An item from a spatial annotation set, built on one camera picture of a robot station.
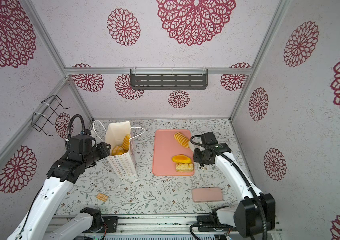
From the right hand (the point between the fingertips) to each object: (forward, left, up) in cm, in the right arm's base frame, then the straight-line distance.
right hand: (196, 155), depth 82 cm
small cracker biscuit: (-20, +51, -13) cm, 56 cm away
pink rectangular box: (-15, -8, -15) cm, 23 cm away
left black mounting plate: (-32, +43, -13) cm, 55 cm away
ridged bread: (+20, +7, -11) cm, 23 cm away
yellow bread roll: (+5, +8, -11) cm, 14 cm away
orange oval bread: (+2, +45, 0) cm, 45 cm away
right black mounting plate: (-30, -4, -16) cm, 34 cm away
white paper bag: (+10, +45, +3) cm, 46 cm away
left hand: (-4, +45, +10) cm, 46 cm away
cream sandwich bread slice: (-3, +6, -9) cm, 11 cm away
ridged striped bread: (+7, +42, -1) cm, 42 cm away
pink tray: (+14, +19, -13) cm, 27 cm away
